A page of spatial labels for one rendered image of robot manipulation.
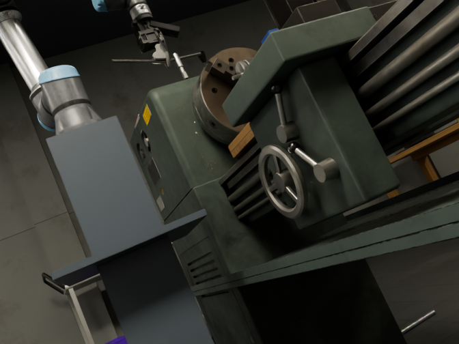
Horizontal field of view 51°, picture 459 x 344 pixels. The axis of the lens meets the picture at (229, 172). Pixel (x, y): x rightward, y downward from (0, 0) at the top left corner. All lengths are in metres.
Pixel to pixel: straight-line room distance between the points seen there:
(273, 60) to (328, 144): 0.17
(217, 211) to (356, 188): 0.83
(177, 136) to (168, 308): 0.61
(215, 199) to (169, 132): 0.28
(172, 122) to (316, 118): 0.88
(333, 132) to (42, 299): 4.01
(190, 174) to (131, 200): 0.34
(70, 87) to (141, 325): 0.70
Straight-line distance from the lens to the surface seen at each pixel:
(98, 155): 1.36
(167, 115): 1.67
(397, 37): 0.83
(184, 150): 1.63
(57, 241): 4.54
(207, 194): 1.60
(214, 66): 1.56
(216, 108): 1.54
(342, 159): 0.84
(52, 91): 1.49
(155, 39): 1.86
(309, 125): 0.88
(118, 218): 1.32
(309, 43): 0.86
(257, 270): 1.25
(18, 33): 1.74
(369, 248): 0.80
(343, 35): 0.90
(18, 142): 4.80
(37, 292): 4.64
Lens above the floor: 0.62
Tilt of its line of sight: 9 degrees up
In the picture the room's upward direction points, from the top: 25 degrees counter-clockwise
